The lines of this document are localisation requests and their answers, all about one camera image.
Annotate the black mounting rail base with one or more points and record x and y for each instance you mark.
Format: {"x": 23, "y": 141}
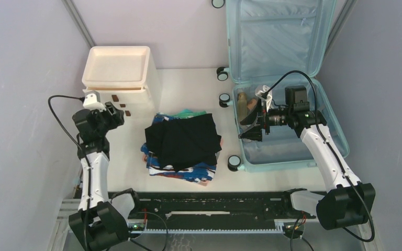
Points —
{"x": 182, "y": 212}

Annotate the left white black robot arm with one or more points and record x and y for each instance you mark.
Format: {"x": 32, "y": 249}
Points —
{"x": 97, "y": 224}

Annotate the green white patterned garment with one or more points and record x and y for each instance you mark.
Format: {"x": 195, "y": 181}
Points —
{"x": 186, "y": 113}

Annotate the small tan object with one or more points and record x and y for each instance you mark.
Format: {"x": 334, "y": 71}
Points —
{"x": 252, "y": 104}

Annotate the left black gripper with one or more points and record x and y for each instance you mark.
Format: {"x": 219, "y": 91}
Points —
{"x": 117, "y": 118}

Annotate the blue white striped garment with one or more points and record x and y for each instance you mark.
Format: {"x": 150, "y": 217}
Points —
{"x": 152, "y": 164}

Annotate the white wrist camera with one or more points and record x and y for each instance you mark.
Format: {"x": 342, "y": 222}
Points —
{"x": 92, "y": 101}
{"x": 264, "y": 93}

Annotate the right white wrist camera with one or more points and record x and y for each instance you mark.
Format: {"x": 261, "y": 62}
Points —
{"x": 264, "y": 93}

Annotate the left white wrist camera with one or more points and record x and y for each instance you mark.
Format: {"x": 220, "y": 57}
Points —
{"x": 92, "y": 101}

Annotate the white three-drawer storage cabinet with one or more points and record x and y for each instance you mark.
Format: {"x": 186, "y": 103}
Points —
{"x": 126, "y": 76}

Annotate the black garment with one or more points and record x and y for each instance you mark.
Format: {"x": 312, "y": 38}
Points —
{"x": 182, "y": 142}

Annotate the light blue ribbed suitcase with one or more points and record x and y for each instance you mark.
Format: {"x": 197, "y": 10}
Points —
{"x": 277, "y": 44}

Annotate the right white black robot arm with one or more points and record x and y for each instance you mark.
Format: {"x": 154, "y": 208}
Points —
{"x": 348, "y": 201}

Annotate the beige plastic bottle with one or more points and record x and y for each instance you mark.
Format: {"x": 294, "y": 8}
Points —
{"x": 242, "y": 110}

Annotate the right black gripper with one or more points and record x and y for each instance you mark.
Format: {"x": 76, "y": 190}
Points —
{"x": 254, "y": 133}

